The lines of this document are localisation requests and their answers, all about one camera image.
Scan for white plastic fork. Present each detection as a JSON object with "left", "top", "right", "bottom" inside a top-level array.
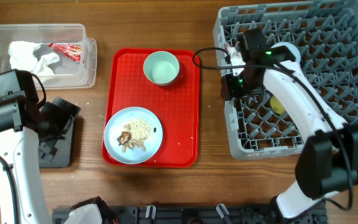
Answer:
[{"left": 224, "top": 42, "right": 232, "bottom": 55}]

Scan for yellow plastic cup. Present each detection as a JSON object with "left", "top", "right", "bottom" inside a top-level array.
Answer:
[{"left": 270, "top": 95, "right": 285, "bottom": 115}]

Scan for red snack wrapper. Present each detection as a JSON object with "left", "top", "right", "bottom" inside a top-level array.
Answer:
[{"left": 48, "top": 43, "right": 82, "bottom": 62}]

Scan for white napkin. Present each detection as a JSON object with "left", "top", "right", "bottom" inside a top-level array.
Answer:
[{"left": 7, "top": 41, "right": 60, "bottom": 82}]

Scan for green plastic bowl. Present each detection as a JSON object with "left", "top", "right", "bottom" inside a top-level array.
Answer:
[{"left": 143, "top": 51, "right": 180, "bottom": 86}]

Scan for light blue plate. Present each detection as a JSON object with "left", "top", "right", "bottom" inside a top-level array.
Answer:
[{"left": 104, "top": 106, "right": 163, "bottom": 165}]

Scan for food scraps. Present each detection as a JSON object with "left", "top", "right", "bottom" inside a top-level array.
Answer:
[{"left": 117, "top": 118, "right": 156, "bottom": 152}]

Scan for light blue bowl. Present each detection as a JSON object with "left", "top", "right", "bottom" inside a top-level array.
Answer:
[{"left": 272, "top": 42, "right": 301, "bottom": 63}]

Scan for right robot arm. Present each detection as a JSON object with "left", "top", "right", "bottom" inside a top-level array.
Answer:
[{"left": 221, "top": 29, "right": 358, "bottom": 223}]

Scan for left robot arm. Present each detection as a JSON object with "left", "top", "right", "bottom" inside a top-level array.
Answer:
[{"left": 0, "top": 69, "right": 80, "bottom": 223}]

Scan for grey dishwasher rack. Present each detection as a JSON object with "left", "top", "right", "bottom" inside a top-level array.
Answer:
[{"left": 213, "top": 1, "right": 358, "bottom": 160}]

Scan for black plastic tray bin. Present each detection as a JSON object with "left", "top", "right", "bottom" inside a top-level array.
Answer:
[{"left": 0, "top": 113, "right": 76, "bottom": 168}]

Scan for red serving tray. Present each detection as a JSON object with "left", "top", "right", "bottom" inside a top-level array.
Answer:
[{"left": 105, "top": 48, "right": 200, "bottom": 169}]

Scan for clear plastic bin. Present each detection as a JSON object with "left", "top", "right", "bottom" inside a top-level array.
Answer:
[{"left": 0, "top": 24, "right": 97, "bottom": 89}]

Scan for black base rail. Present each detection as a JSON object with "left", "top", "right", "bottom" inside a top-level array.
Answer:
[{"left": 51, "top": 203, "right": 279, "bottom": 224}]

